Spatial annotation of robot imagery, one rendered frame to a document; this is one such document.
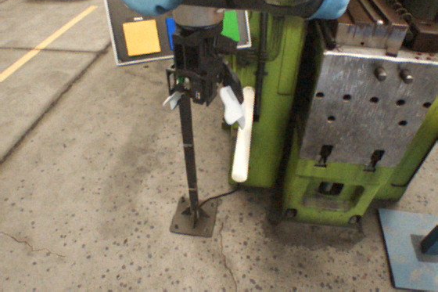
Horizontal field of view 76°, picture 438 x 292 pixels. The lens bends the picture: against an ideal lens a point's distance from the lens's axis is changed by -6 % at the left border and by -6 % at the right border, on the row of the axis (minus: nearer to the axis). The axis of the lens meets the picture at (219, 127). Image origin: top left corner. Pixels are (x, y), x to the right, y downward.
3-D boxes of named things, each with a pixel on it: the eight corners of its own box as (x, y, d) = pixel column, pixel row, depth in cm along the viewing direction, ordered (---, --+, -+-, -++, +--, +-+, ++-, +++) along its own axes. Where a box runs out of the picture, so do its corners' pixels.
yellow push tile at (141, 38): (160, 51, 70) (155, 19, 68) (129, 56, 68) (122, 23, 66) (160, 52, 71) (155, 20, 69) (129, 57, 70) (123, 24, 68)
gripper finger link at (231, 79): (226, 110, 53) (199, 70, 50) (230, 105, 54) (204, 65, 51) (247, 102, 50) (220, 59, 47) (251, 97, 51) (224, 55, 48)
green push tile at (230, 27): (240, 40, 74) (236, 10, 72) (211, 44, 72) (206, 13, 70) (238, 41, 76) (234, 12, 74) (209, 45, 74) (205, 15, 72)
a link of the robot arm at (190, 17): (186, -19, 44) (236, -13, 41) (188, 11, 47) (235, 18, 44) (159, -5, 39) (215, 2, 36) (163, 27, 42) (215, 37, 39)
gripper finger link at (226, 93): (233, 145, 52) (203, 103, 48) (244, 124, 56) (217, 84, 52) (247, 142, 50) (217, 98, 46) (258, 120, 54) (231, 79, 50)
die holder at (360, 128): (396, 167, 108) (455, 64, 79) (297, 158, 112) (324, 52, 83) (364, 87, 150) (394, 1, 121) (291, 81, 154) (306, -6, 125)
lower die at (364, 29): (399, 50, 85) (410, 23, 79) (333, 44, 87) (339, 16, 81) (365, 4, 116) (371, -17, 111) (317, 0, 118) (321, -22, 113)
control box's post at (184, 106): (199, 220, 145) (179, -11, 73) (191, 219, 145) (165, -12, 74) (199, 214, 148) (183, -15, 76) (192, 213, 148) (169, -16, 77)
